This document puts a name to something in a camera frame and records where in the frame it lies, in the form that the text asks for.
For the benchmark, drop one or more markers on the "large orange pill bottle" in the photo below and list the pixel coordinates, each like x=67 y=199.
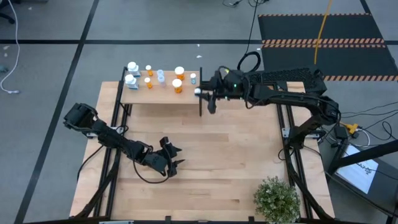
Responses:
x=179 y=71

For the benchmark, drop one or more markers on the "white printed board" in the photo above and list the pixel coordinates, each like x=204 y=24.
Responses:
x=357 y=174

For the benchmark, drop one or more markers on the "black stand bar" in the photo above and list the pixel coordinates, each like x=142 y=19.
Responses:
x=363 y=154

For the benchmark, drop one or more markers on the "green potted plant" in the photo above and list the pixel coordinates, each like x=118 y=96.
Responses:
x=276 y=199

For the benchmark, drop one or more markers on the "white labelled pill bottle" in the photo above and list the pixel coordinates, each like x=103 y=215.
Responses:
x=130 y=81
x=132 y=67

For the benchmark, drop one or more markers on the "medium orange pill bottle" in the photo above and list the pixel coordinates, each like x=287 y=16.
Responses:
x=177 y=84

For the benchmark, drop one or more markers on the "black power brick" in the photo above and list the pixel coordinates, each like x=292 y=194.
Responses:
x=341 y=132

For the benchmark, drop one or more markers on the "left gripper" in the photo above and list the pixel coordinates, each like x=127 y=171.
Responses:
x=158 y=158

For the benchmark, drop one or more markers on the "blue pill bottle white cap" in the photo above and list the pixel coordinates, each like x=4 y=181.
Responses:
x=197 y=91
x=193 y=77

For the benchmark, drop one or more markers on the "clear pill bottle pink pills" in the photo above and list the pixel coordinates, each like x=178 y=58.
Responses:
x=162 y=81
x=160 y=72

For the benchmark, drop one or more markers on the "black hazard-striped floor mat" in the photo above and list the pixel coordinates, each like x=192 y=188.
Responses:
x=311 y=28

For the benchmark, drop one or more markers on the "black chair base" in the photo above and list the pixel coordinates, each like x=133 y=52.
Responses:
x=6 y=17

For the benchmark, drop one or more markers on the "yellow tag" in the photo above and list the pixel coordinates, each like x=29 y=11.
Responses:
x=226 y=71

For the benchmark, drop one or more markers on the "wooden shelf black posts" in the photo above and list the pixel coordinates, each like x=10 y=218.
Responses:
x=161 y=95

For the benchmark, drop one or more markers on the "yellow plug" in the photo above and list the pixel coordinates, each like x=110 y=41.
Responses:
x=351 y=127

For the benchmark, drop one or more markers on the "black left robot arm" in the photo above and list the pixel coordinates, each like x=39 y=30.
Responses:
x=109 y=137

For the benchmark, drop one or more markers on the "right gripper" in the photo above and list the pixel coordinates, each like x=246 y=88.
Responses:
x=231 y=87

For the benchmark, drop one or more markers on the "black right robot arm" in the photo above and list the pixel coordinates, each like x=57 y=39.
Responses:
x=295 y=99

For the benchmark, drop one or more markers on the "small orange pill bottle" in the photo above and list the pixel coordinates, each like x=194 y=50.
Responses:
x=149 y=71
x=148 y=83

